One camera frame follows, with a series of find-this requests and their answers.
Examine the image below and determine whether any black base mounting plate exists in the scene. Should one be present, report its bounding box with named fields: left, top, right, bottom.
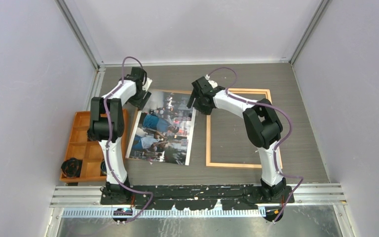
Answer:
left=100, top=184, right=296, bottom=212

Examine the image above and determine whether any orange compartment tray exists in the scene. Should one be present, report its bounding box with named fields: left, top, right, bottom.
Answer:
left=59, top=109, right=130, bottom=183

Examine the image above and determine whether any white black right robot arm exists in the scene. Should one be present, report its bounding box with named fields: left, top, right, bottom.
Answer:
left=187, top=77, right=292, bottom=203

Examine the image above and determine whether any black coiled cable roll front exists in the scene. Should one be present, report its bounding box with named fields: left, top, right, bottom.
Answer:
left=61, top=158, right=83, bottom=179

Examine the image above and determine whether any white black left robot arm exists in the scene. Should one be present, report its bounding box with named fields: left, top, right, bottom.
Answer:
left=87, top=67, right=152, bottom=205

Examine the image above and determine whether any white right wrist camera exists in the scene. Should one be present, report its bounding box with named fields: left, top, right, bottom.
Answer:
left=205, top=75, right=218, bottom=88

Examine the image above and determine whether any printed photo with white border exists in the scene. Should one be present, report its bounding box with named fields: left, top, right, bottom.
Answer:
left=125, top=90, right=197, bottom=166

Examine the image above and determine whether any aluminium rail front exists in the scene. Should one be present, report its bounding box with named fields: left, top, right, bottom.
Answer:
left=50, top=183, right=346, bottom=220

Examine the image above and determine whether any light wooden picture frame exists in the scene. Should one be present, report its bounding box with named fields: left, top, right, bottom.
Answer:
left=205, top=88, right=283, bottom=170

